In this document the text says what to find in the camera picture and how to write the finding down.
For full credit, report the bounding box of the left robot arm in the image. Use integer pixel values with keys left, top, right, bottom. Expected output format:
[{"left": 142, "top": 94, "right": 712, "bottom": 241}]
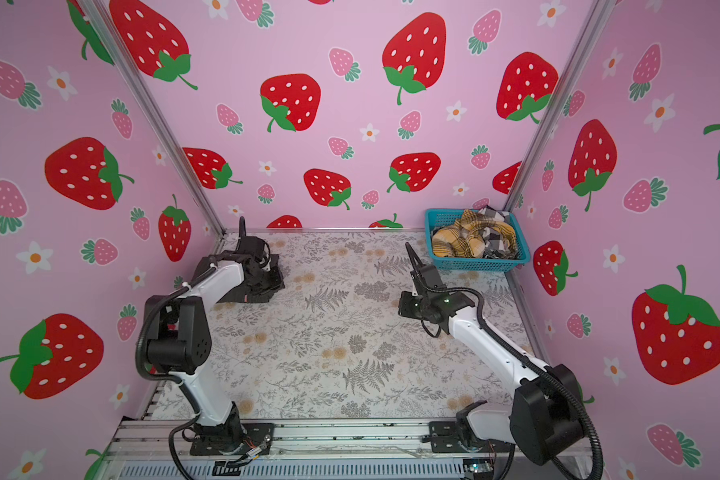
[{"left": 135, "top": 251, "right": 284, "bottom": 455}]

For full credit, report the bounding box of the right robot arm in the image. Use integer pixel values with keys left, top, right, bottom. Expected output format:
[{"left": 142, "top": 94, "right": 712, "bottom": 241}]
[{"left": 398, "top": 287, "right": 605, "bottom": 479}]

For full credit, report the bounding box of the yellow plaid shirt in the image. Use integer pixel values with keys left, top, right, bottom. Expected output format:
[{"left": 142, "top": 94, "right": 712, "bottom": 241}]
[{"left": 431, "top": 207, "right": 519, "bottom": 260}]

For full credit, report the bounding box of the teal plastic basket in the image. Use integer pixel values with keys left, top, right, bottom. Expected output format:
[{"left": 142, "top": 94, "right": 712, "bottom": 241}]
[{"left": 425, "top": 207, "right": 531, "bottom": 272}]

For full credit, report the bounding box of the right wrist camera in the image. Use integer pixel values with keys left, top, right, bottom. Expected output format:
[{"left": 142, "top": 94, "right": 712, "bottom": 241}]
[{"left": 411, "top": 265, "right": 445, "bottom": 296}]

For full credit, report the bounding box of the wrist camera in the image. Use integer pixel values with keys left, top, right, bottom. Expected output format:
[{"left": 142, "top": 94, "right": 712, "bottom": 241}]
[
  {"left": 236, "top": 236, "right": 271, "bottom": 263},
  {"left": 411, "top": 265, "right": 445, "bottom": 296}
]

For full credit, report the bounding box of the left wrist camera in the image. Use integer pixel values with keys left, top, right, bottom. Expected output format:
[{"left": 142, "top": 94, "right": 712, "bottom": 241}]
[{"left": 236, "top": 236, "right": 271, "bottom": 263}]

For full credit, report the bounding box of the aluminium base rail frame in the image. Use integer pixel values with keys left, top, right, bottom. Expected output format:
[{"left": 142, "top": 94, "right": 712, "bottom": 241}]
[{"left": 90, "top": 419, "right": 560, "bottom": 479}]

